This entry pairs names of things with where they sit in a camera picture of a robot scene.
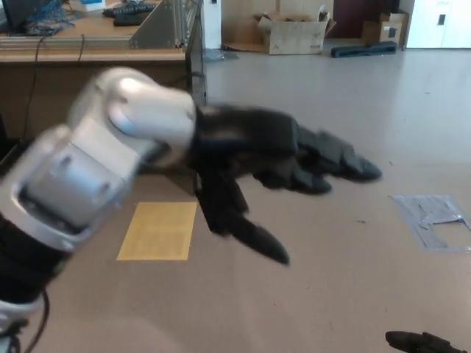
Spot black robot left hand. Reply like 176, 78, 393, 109
189, 104, 383, 266

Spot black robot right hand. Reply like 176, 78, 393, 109
384, 329, 471, 353

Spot large open cardboard box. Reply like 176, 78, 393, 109
252, 5, 336, 56

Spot grey torn floor tape patch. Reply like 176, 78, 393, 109
389, 194, 471, 254

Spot yellow rectangular floor sheet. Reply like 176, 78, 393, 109
116, 201, 199, 262

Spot long black foam block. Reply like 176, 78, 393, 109
330, 40, 398, 60

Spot plain brown cardboard box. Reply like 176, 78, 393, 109
362, 21, 382, 47

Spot dark red door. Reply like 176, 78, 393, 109
327, 0, 400, 40

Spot black keyboard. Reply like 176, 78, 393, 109
102, 1, 157, 18
113, 13, 148, 27

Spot small cardboard box with label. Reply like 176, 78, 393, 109
378, 10, 410, 51

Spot wooden desk with dark sides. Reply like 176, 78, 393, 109
0, 0, 207, 198

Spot white cabinet doors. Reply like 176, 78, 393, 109
404, 0, 471, 49

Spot black monitor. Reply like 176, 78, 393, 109
0, 0, 52, 32

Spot thin black cable with plug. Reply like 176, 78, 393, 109
189, 3, 208, 107

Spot long black hanging cable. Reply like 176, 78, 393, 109
21, 36, 45, 140

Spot blue cable bundle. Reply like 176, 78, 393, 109
24, 0, 77, 36

